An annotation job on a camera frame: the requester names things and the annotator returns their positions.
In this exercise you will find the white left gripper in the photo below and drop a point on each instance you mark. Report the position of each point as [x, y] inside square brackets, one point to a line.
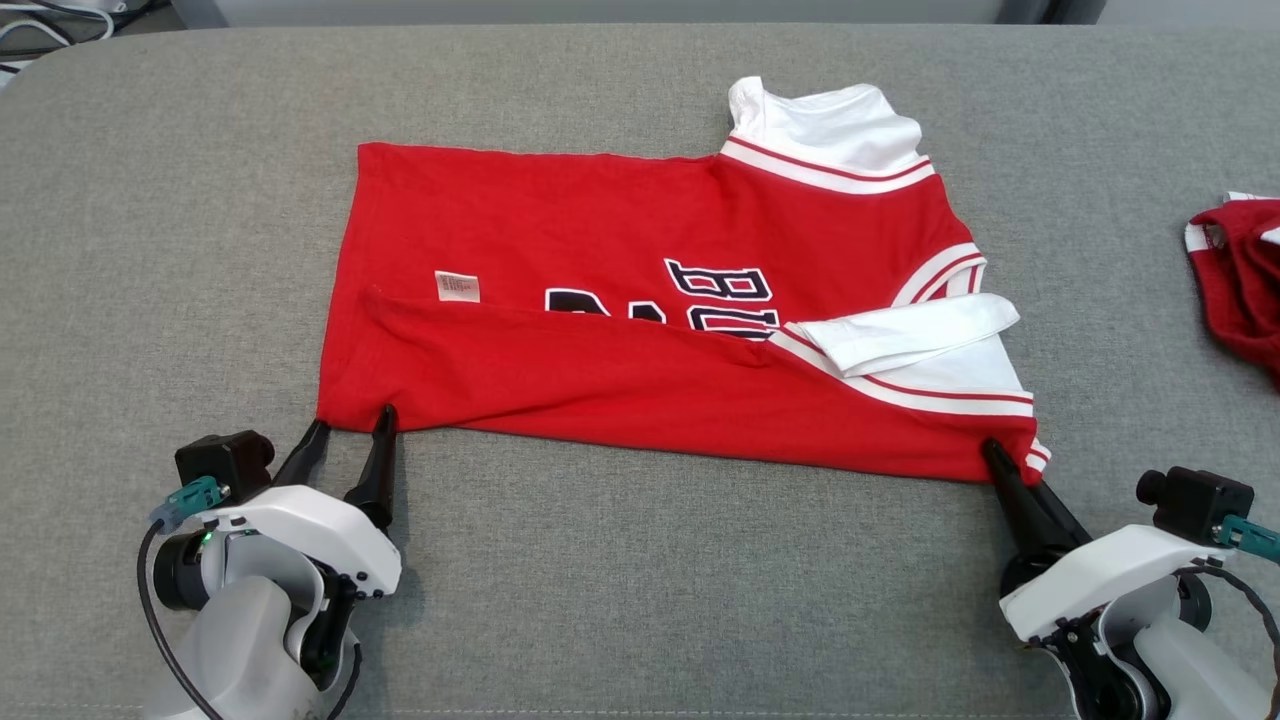
[320, 530]

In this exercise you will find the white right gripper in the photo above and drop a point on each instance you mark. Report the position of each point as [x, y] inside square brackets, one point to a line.
[1100, 580]

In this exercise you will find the red shorts white stripe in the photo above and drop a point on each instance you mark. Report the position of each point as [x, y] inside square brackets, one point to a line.
[1245, 290]

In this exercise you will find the red basketball jersey white sleeves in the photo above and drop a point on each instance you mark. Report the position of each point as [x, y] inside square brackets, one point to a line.
[600, 220]

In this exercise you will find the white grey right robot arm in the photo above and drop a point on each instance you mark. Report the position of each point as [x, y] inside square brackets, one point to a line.
[1190, 670]

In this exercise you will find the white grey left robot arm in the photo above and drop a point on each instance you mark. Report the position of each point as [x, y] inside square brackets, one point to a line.
[240, 640]

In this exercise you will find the narrow white partition panel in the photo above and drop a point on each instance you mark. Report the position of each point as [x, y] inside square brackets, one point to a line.
[1190, 8]

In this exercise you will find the white power strip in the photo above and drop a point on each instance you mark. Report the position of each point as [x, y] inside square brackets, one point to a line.
[95, 5]

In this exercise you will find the wide white partition panel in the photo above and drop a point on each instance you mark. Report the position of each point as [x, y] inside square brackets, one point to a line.
[600, 8]

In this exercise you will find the teal left camera connector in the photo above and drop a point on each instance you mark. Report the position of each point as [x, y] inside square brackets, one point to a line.
[190, 498]

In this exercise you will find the teal camera connector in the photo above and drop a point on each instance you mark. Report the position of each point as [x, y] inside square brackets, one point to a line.
[1250, 538]
[190, 498]

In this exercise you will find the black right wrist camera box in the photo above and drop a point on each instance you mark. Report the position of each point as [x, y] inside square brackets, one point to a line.
[1195, 500]

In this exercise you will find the teal right camera connector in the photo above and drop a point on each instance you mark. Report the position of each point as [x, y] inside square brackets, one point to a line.
[1250, 538]

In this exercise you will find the grey partition end post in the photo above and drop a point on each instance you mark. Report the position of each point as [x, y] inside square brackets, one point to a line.
[195, 10]

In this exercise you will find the light grey partition post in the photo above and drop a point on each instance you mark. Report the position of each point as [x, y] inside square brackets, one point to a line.
[1020, 8]

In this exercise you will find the dark grey partition post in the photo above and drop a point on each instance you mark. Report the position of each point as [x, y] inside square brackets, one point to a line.
[1070, 8]

